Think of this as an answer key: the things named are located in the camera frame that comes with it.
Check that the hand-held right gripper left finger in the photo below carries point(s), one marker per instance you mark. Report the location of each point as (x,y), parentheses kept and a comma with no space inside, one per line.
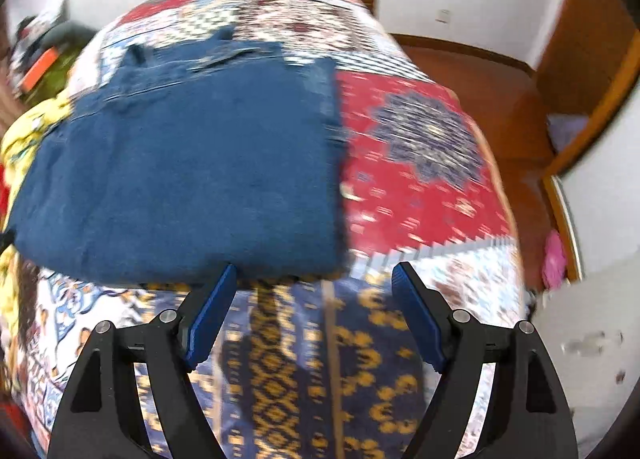
(212,316)

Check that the blue denim jacket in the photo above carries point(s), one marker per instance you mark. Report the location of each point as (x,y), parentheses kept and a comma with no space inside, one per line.
(190,164)

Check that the white wall socket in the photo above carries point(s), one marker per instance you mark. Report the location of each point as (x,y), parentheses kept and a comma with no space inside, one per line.
(443,16)

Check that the patchwork patterned bedspread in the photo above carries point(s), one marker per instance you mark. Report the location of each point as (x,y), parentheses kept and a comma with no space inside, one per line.
(415,179)

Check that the pink cloth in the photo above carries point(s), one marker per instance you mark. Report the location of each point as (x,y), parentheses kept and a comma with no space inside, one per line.
(554,261)

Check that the yellow cartoon print blanket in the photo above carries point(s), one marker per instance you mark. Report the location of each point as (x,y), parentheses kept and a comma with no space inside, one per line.
(30,129)

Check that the orange box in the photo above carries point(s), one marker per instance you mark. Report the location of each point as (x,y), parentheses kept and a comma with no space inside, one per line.
(37,70)

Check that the pale purple cloth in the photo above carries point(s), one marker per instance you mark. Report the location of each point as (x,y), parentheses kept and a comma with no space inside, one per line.
(565,131)

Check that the brown wooden door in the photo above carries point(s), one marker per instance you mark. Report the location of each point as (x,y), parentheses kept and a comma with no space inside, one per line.
(575,29)

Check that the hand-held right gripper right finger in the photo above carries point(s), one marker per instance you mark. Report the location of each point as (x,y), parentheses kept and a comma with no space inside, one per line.
(419,319)

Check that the red fluffy cloth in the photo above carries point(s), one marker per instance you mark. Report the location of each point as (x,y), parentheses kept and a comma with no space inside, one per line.
(4,194)

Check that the pile of mixed clutter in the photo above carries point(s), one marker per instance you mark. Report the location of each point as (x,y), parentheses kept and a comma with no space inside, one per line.
(35,29)

